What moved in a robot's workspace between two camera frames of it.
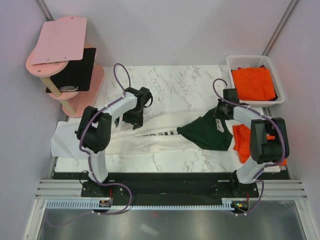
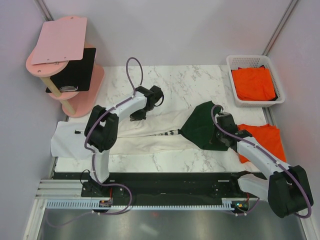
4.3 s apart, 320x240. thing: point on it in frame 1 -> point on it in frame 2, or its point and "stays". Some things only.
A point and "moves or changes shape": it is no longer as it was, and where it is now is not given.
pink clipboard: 61,40 stays
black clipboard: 76,75 stays
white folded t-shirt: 65,142 stays
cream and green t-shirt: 206,130 moves or changes shape
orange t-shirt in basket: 254,84 stays
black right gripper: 217,114 -> 216,129
